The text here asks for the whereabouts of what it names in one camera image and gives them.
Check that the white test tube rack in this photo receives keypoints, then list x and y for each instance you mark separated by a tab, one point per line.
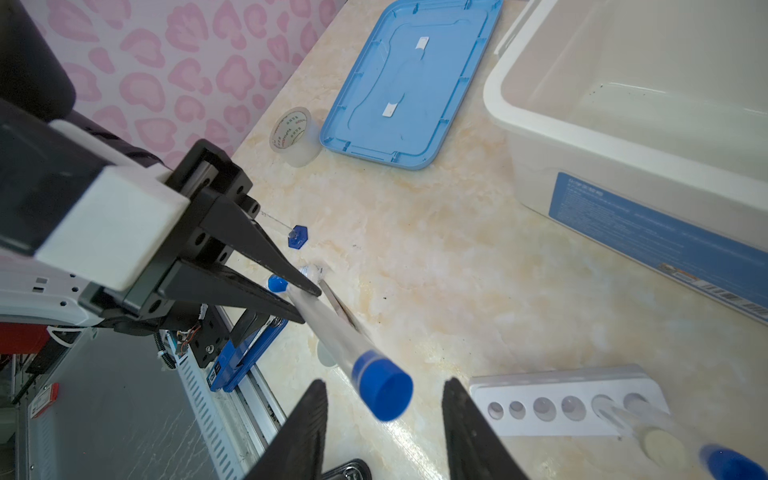
559	403

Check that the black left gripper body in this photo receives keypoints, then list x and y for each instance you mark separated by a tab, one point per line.
205	173

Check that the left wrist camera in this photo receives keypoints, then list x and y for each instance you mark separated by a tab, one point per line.
71	202

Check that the metal tweezers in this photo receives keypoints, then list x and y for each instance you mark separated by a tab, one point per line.
341	309

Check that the blue plastic bin lid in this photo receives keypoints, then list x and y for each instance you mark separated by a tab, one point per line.
404	90

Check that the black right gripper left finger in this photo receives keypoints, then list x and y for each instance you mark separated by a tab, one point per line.
297	450

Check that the blue hexagonal cap needle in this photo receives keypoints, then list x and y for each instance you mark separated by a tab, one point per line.
292	236

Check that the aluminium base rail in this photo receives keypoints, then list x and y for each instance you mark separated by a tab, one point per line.
236	426

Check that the white plastic storage bin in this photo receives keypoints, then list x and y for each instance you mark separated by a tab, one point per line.
642	125

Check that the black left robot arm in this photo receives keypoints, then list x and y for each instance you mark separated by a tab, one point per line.
34	81

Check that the clear tape roll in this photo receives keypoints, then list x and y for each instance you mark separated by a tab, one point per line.
295	137

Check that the small white round cup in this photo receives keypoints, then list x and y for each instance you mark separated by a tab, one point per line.
324	356

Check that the blue black stapler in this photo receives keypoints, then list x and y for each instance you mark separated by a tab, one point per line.
234	363

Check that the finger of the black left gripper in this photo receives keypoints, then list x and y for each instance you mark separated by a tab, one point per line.
220	285
228	223

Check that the small white blue-label bottle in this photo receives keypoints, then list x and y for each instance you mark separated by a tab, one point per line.
315	273

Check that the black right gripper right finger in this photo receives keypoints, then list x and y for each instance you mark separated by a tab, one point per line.
474	451

